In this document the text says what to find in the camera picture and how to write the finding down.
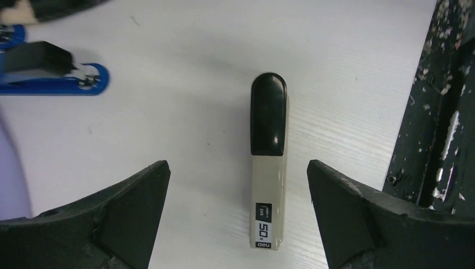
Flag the beige and black stapler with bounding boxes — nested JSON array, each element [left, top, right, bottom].
[[249, 72, 288, 251]]

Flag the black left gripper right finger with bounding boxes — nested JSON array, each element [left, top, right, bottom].
[[307, 160, 474, 268]]

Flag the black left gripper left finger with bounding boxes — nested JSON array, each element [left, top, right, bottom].
[[1, 160, 170, 268]]

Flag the blue stapler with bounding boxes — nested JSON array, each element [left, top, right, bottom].
[[1, 23, 26, 50], [1, 41, 110, 96]]

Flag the lavender crumpled cloth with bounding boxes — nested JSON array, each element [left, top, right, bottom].
[[1, 119, 32, 220]]

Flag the black floral blanket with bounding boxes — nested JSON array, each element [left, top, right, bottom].
[[1, 0, 107, 25]]

